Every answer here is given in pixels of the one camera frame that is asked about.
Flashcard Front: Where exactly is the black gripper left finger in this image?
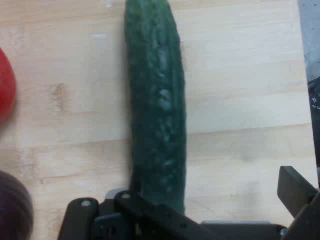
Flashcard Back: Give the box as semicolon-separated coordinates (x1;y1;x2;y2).
57;188;218;240

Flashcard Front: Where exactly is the dark green cucumber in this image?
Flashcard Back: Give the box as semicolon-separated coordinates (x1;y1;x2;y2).
124;0;188;216

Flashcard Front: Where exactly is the dark purple onion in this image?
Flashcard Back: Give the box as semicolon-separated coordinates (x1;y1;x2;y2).
0;170;35;240

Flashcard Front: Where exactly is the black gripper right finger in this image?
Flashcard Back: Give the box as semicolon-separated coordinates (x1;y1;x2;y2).
277;165;320;240

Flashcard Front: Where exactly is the red bell pepper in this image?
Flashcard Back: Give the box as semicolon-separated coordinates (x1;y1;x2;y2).
0;47;17;125

